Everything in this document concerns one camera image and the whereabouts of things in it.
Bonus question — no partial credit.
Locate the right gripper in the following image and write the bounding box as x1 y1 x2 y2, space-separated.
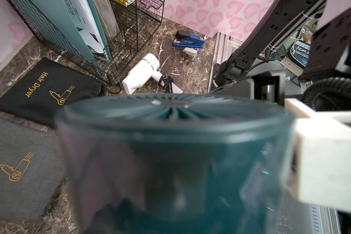
209 70 286 105

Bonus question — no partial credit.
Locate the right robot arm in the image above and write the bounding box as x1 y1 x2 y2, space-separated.
211 1 351 111

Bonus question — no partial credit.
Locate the white hair dryer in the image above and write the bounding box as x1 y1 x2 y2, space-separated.
122 53 183 95

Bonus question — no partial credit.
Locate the grey hair dryer pouch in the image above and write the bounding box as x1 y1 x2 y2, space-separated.
0 117 64 221

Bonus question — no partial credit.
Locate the beige staple remover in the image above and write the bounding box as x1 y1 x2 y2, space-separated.
181 47 198 61

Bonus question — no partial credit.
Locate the blue stapler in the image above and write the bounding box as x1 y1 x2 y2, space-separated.
172 30 205 49

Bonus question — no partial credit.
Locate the black pouch at back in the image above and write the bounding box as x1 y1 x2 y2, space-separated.
0 58 106 127

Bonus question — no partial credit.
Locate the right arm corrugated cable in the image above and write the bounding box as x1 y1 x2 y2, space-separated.
301 77 351 112

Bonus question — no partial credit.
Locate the black wire basket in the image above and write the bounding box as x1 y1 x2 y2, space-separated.
9 0 164 84

